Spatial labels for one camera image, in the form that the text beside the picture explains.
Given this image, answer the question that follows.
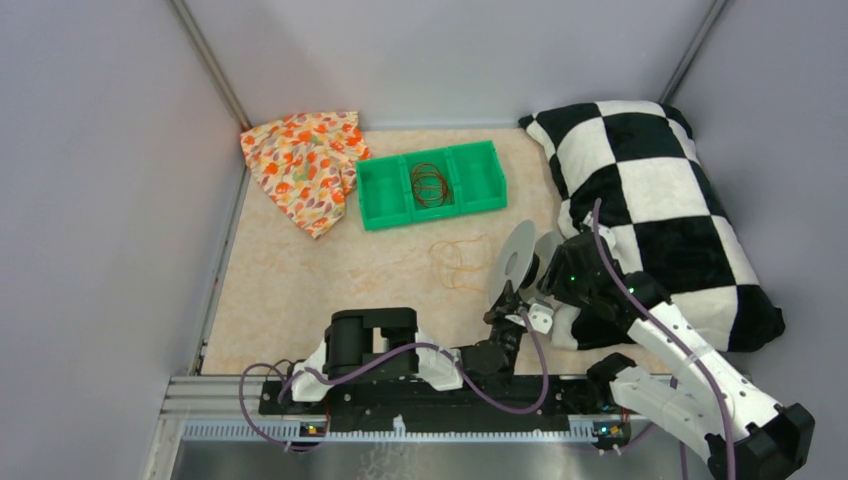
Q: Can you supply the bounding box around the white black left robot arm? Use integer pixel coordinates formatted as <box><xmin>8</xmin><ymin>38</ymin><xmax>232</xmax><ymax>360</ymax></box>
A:
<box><xmin>279</xmin><ymin>282</ymin><xmax>544</xmax><ymax>414</ymax></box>

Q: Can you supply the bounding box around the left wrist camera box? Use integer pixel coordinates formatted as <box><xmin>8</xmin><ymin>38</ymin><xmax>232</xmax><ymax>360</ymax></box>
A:
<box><xmin>527</xmin><ymin>302</ymin><xmax>555</xmax><ymax>335</ymax></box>

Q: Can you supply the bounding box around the aluminium front rail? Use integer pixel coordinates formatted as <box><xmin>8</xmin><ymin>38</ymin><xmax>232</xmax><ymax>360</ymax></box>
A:
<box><xmin>144</xmin><ymin>367</ymin><xmax>710</xmax><ymax>479</ymax></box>

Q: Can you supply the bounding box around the red wire coil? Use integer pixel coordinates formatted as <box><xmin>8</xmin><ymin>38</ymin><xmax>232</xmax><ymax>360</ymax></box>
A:
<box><xmin>409</xmin><ymin>162</ymin><xmax>454</xmax><ymax>209</ymax></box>

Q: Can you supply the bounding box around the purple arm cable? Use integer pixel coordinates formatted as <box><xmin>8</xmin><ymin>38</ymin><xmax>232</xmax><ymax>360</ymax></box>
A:
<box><xmin>238</xmin><ymin>307</ymin><xmax>551</xmax><ymax>454</ymax></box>
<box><xmin>590</xmin><ymin>198</ymin><xmax>738</xmax><ymax>480</ymax></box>

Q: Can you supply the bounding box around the yellow wire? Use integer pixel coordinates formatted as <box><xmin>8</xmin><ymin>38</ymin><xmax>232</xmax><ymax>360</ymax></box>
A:
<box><xmin>427</xmin><ymin>235</ymin><xmax>495</xmax><ymax>294</ymax></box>

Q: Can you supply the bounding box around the orange floral cloth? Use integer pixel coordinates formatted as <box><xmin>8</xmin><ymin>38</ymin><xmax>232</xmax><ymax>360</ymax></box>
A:
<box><xmin>239</xmin><ymin>111</ymin><xmax>371</xmax><ymax>239</ymax></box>

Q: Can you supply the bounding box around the green plastic divided bin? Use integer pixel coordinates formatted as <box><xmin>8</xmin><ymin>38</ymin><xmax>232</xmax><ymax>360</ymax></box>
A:
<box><xmin>357</xmin><ymin>141</ymin><xmax>508</xmax><ymax>231</ymax></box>

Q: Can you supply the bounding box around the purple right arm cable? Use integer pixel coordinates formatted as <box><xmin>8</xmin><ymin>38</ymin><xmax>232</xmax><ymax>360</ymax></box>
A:
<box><xmin>590</xmin><ymin>198</ymin><xmax>738</xmax><ymax>480</ymax></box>

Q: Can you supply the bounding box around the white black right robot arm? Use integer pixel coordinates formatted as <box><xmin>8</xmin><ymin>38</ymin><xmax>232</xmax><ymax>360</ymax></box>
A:
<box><xmin>534</xmin><ymin>232</ymin><xmax>815</xmax><ymax>479</ymax></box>

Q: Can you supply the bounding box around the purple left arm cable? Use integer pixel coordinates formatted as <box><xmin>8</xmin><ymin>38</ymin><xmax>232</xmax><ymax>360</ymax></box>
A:
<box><xmin>238</xmin><ymin>307</ymin><xmax>551</xmax><ymax>454</ymax></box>

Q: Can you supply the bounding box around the black white checkered pillow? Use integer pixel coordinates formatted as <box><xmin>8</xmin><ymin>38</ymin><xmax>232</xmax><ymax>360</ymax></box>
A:
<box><xmin>519</xmin><ymin>101</ymin><xmax>785</xmax><ymax>352</ymax></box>

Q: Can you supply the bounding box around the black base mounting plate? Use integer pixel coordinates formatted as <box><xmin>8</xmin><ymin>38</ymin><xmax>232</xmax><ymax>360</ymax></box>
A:
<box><xmin>258</xmin><ymin>375</ymin><xmax>640</xmax><ymax>441</ymax></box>

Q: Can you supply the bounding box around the white perforated cable spool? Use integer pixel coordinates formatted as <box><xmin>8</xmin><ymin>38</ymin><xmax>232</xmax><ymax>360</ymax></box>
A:
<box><xmin>488</xmin><ymin>220</ymin><xmax>564</xmax><ymax>305</ymax></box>

